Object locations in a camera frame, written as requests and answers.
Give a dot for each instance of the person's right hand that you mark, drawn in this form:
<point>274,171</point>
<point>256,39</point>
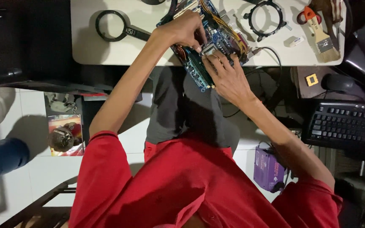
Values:
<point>228,80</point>

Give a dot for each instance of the person's left hand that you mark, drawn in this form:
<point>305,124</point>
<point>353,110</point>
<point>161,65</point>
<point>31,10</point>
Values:
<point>177,30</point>

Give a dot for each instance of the blue computer motherboard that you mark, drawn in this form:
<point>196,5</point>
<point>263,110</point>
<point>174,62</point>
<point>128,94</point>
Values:
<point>223,38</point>

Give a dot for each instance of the silver processor socket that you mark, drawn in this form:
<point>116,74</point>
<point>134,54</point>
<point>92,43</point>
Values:
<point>208,49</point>

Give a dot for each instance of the grey shorts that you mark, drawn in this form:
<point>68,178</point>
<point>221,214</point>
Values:
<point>182,107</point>

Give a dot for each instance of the brown mouse pad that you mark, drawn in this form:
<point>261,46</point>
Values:
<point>301,88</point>

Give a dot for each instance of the small white eraser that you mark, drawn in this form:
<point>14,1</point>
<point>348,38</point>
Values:
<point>296,41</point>

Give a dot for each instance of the gold processor chip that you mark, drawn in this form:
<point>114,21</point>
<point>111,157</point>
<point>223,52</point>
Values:
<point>312,79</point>

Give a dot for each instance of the purple metal box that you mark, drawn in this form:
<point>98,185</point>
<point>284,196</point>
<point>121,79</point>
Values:
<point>266,169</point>

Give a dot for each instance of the black computer mouse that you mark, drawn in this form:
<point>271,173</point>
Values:
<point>337,83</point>

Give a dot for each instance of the red shirt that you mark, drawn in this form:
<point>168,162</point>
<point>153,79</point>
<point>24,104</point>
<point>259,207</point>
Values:
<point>182,190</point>

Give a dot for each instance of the black computer keyboard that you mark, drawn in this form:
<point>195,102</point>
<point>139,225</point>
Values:
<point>347,125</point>

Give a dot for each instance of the white crumpled plastic bag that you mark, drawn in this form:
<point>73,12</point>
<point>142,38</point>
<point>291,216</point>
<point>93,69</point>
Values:
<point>60,103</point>

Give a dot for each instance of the colourful printed carton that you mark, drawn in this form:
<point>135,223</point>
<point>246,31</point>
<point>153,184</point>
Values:
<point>74,126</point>

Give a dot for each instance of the black cabinet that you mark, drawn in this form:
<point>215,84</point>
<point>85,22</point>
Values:
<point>24,41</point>

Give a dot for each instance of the round metal cooler fan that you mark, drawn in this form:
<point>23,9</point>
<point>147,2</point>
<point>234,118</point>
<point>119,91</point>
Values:
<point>60,139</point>

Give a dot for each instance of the cluttered metal rack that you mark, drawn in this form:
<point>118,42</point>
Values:
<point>364,186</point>

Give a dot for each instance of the dark wooden stool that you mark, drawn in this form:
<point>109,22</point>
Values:
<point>40,209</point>

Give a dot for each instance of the black round cooler bracket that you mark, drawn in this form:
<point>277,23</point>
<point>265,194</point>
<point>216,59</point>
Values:
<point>280,25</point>

